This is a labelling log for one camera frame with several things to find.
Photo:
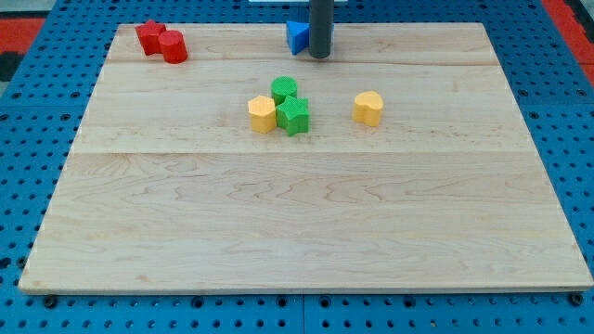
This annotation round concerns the blue triangle block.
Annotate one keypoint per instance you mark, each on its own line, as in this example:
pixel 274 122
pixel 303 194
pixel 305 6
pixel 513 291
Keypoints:
pixel 297 36

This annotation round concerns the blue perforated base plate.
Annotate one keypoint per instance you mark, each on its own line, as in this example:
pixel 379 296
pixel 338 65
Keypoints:
pixel 45 101

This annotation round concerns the green cylinder block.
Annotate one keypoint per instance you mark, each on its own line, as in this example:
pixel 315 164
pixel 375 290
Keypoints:
pixel 281 87

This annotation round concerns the red star block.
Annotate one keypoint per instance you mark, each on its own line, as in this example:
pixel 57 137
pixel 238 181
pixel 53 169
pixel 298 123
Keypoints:
pixel 148 35

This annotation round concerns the yellow heart block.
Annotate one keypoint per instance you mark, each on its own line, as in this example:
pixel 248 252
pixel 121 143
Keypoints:
pixel 368 107

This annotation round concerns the red cylinder block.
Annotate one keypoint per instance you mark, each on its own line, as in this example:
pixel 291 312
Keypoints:
pixel 172 46

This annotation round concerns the yellow hexagon block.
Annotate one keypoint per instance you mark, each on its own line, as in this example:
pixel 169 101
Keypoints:
pixel 262 111

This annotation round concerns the green star block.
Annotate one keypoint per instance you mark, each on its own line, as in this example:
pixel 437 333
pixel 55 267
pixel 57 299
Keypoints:
pixel 293 115

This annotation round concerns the light wooden board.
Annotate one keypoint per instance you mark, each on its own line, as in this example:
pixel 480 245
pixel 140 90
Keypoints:
pixel 168 190

